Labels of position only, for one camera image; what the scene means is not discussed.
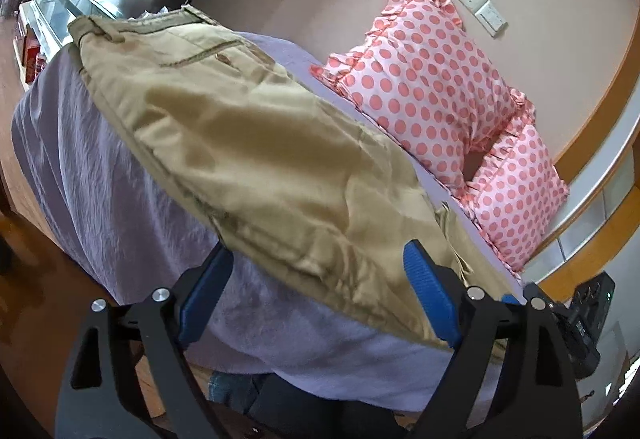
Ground khaki beige pants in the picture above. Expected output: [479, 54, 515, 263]
[70, 6, 514, 345]

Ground lavender bed sheet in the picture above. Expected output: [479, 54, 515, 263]
[12, 43, 520, 412]

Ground pink polka dot pillow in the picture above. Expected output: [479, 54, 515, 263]
[310, 0, 526, 196]

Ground white TV cabinet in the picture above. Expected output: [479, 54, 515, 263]
[12, 0, 102, 90]

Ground wooden door frame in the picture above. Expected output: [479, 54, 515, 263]
[522, 26, 639, 300]

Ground white wall switch plate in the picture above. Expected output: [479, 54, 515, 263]
[474, 0, 508, 38]

